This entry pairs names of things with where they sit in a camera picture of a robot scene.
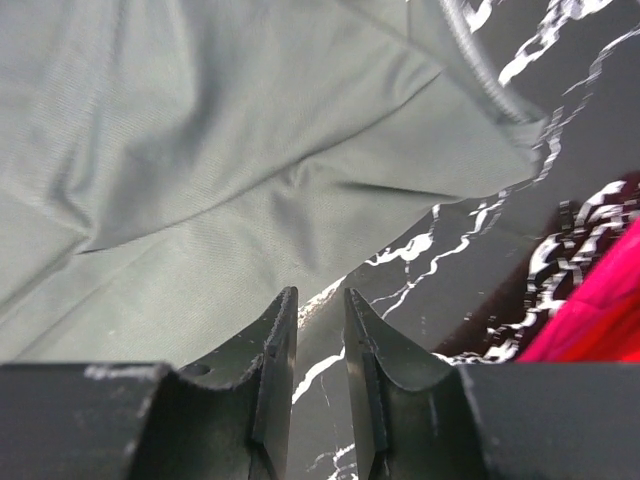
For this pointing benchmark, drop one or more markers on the pink folded t shirt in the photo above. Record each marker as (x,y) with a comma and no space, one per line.
(600,320)

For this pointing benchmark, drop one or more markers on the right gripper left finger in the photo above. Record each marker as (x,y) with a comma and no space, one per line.
(227,414)

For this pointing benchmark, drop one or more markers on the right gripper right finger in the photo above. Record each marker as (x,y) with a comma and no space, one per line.
(410,415)

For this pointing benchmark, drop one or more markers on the grey t shirt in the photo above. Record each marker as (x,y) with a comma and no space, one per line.
(167,167)

